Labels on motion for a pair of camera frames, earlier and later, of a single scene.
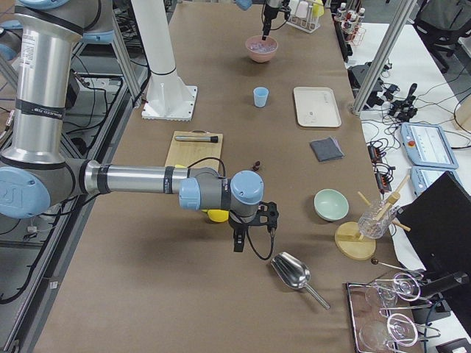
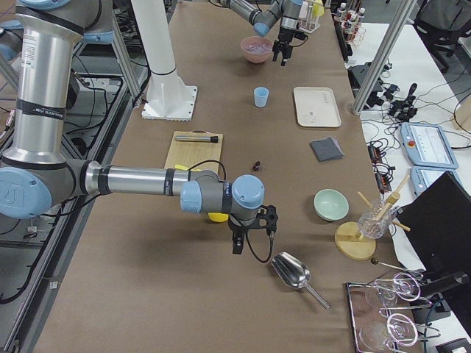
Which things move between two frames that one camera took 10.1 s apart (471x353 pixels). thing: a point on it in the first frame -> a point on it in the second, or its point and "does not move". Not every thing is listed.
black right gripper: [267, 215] does not move
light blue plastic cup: [260, 95] does not move
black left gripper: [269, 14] -> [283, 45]
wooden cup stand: [348, 240] does not move
